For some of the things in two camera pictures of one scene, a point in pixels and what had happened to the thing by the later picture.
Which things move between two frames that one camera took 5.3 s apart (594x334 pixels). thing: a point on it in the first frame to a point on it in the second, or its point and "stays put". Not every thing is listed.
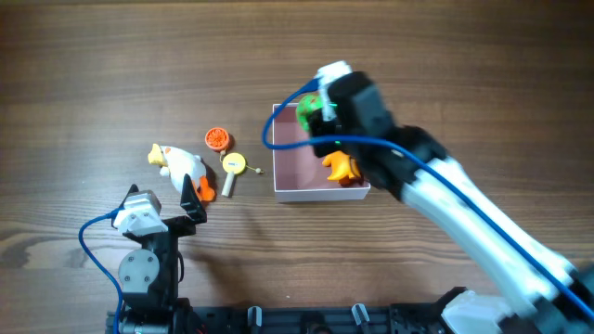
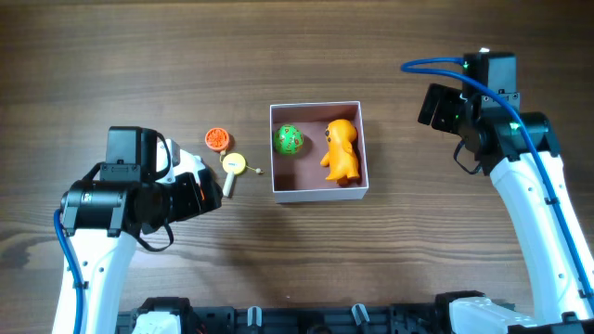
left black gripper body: (173, 225) to (204, 190)
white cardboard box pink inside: (299, 173) stays put
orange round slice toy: (216, 139) stays put
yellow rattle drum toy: (234, 163) stays put
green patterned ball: (305, 105) to (288, 139)
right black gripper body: (318, 130) to (433, 108)
